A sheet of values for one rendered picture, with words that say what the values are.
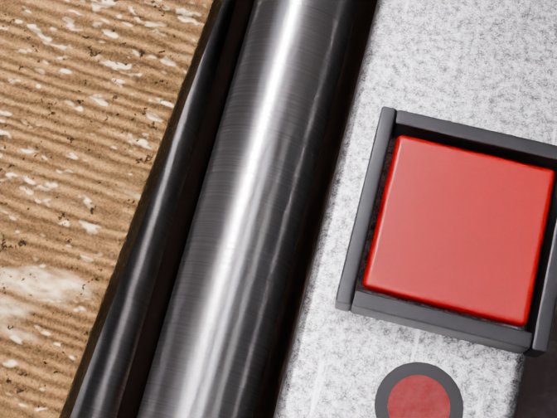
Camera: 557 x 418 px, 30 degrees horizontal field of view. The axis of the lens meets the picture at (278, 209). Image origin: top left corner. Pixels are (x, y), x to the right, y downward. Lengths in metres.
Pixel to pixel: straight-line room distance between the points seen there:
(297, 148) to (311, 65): 0.03
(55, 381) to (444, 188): 0.15
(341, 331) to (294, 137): 0.08
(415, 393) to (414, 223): 0.06
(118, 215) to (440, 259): 0.12
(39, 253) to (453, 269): 0.15
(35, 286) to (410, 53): 0.17
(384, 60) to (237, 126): 0.06
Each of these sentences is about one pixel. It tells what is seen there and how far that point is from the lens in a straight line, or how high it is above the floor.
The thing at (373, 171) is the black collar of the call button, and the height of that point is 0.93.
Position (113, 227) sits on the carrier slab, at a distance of 0.38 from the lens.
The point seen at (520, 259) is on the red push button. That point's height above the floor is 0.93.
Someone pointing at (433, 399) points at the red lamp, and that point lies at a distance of 0.38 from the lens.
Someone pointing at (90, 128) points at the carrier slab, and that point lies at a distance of 0.39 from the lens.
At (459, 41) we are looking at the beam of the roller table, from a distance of 0.42.
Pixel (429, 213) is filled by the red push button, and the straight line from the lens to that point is 0.38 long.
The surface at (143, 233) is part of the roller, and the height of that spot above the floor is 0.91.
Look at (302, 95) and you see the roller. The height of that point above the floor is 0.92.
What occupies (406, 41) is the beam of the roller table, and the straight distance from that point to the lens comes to 0.42.
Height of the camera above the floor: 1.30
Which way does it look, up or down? 75 degrees down
